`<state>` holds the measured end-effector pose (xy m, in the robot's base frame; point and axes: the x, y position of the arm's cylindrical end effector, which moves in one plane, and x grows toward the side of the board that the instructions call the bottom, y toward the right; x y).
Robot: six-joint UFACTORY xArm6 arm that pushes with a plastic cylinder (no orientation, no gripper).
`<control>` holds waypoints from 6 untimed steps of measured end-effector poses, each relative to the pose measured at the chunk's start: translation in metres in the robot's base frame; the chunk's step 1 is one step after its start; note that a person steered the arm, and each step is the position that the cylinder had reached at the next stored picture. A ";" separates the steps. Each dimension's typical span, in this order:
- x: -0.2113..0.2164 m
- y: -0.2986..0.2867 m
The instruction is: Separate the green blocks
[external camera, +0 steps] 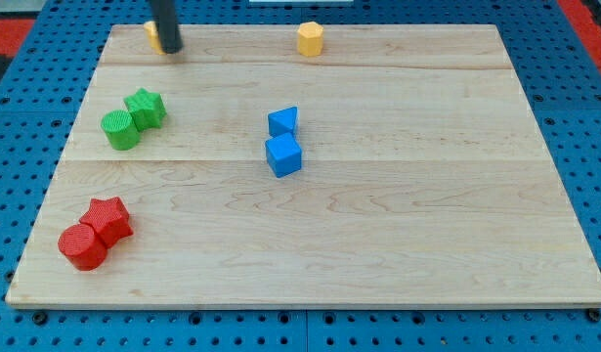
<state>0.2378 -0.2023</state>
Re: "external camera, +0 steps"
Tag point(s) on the blue cube block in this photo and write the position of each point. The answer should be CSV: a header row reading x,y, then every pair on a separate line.
x,y
283,154

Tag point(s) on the blue triangle block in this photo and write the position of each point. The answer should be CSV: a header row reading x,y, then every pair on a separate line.
x,y
283,121

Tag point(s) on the light wooden board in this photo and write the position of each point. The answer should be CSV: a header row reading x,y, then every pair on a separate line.
x,y
425,182

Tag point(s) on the yellow hexagon block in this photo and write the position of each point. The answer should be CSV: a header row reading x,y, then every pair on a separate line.
x,y
310,39

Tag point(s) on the green star block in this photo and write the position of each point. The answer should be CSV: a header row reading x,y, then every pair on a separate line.
x,y
146,108

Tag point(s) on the green cylinder block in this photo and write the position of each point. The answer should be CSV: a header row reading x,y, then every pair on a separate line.
x,y
120,130

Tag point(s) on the red star block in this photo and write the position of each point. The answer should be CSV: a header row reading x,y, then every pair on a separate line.
x,y
109,219

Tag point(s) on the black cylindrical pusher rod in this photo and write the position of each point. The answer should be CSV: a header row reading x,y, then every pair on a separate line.
x,y
167,25

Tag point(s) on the yellow block behind rod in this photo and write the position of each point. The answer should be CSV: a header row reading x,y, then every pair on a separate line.
x,y
153,37

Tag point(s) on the red cylinder block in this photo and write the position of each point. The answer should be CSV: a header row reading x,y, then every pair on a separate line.
x,y
80,245

